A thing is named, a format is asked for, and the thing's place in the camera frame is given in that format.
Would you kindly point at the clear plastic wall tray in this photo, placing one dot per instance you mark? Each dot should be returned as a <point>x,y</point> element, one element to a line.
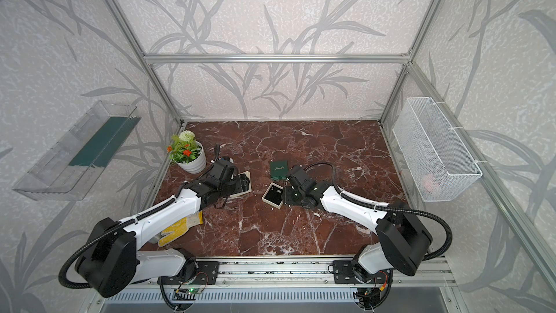
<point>68,171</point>

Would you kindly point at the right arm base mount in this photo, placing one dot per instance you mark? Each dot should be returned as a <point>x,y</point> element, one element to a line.
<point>346,273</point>

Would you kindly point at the potted flower plant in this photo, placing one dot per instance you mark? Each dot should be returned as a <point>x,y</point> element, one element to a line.
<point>186,152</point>

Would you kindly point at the yellow paper tag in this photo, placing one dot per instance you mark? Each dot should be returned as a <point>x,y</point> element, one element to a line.
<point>180,228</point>

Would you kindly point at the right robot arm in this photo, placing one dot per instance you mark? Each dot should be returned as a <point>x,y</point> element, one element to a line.
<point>404,241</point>

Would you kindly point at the white wire mesh basket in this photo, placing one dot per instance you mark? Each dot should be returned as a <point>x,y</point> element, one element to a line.
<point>431,145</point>

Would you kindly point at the cream box base black insert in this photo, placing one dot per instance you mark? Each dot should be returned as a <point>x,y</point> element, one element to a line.
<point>273,196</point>

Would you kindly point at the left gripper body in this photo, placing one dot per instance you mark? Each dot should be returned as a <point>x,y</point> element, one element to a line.
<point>234,186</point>

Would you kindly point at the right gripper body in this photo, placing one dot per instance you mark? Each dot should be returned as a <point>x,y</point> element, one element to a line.
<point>290,198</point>

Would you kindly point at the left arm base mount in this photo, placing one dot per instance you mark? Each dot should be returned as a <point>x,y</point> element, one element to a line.
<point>198,273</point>

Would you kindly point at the green jewelry box far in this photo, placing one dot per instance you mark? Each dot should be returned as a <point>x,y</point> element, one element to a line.
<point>278,170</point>

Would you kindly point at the pink object in basket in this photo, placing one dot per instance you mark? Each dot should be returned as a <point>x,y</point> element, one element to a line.
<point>431,185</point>

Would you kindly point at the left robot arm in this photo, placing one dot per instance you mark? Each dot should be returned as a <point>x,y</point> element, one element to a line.
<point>113,258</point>

